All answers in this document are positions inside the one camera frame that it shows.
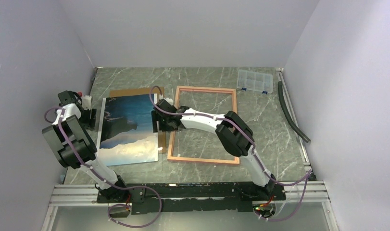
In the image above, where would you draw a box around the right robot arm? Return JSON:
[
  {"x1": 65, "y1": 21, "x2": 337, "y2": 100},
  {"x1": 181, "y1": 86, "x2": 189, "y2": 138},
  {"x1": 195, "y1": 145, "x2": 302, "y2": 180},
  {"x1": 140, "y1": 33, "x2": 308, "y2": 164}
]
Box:
[{"x1": 152, "y1": 99, "x2": 285, "y2": 200}]

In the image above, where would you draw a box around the black corrugated hose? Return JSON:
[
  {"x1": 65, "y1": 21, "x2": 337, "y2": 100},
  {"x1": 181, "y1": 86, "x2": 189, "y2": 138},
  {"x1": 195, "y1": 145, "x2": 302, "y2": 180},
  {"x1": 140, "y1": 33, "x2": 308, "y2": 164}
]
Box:
[{"x1": 277, "y1": 80, "x2": 311, "y2": 143}]

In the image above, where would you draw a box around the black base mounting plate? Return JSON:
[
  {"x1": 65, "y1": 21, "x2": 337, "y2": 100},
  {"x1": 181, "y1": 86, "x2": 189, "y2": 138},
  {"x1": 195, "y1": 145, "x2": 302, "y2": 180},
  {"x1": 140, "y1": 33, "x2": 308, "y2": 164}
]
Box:
[{"x1": 98, "y1": 181, "x2": 286, "y2": 215}]

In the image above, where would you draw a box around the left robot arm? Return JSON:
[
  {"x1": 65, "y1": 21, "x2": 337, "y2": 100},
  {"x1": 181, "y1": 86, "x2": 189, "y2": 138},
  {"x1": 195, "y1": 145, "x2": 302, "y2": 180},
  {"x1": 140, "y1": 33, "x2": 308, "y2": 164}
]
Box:
[{"x1": 42, "y1": 90, "x2": 129, "y2": 202}]

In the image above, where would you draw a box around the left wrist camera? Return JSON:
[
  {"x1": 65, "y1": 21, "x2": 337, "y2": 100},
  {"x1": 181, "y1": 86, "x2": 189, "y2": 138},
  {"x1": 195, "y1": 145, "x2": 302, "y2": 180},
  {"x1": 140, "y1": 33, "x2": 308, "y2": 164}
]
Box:
[{"x1": 80, "y1": 95, "x2": 92, "y2": 110}]

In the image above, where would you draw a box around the brown backing board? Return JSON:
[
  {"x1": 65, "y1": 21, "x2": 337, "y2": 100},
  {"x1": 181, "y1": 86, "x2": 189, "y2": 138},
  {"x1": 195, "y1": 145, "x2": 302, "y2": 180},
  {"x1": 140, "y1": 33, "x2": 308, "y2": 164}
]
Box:
[{"x1": 109, "y1": 88, "x2": 167, "y2": 154}]

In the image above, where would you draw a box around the clear plastic organizer box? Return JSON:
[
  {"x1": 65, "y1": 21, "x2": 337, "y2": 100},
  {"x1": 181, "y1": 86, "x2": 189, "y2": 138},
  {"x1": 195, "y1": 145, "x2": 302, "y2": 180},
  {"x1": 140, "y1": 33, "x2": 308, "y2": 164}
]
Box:
[{"x1": 237, "y1": 70, "x2": 273, "y2": 94}]

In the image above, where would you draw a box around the aluminium extrusion rail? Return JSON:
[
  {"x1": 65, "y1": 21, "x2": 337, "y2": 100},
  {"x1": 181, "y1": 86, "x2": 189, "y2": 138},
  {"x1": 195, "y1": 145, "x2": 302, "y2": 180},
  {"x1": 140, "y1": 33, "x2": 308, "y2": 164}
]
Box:
[{"x1": 49, "y1": 181, "x2": 330, "y2": 206}]

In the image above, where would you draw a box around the seascape photo print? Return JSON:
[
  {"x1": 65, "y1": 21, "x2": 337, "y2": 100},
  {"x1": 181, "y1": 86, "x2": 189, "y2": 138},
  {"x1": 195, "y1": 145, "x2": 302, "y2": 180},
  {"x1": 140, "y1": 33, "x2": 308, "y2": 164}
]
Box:
[{"x1": 97, "y1": 94, "x2": 159, "y2": 166}]

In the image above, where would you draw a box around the pink picture frame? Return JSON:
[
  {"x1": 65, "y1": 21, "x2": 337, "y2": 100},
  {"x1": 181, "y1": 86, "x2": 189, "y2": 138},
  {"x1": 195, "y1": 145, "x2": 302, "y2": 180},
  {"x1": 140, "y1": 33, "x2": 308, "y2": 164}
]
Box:
[{"x1": 167, "y1": 85, "x2": 240, "y2": 166}]

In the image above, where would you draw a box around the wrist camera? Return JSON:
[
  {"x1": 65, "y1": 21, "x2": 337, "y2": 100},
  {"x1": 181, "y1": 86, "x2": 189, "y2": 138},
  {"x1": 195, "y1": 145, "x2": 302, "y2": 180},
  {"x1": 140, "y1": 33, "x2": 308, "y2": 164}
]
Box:
[
  {"x1": 163, "y1": 97, "x2": 174, "y2": 106},
  {"x1": 80, "y1": 95, "x2": 92, "y2": 110}
]

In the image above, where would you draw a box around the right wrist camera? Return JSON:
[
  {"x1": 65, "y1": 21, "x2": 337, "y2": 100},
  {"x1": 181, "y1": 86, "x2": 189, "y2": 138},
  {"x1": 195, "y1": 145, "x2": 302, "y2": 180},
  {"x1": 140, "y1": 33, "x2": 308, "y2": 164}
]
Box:
[{"x1": 163, "y1": 97, "x2": 174, "y2": 106}]

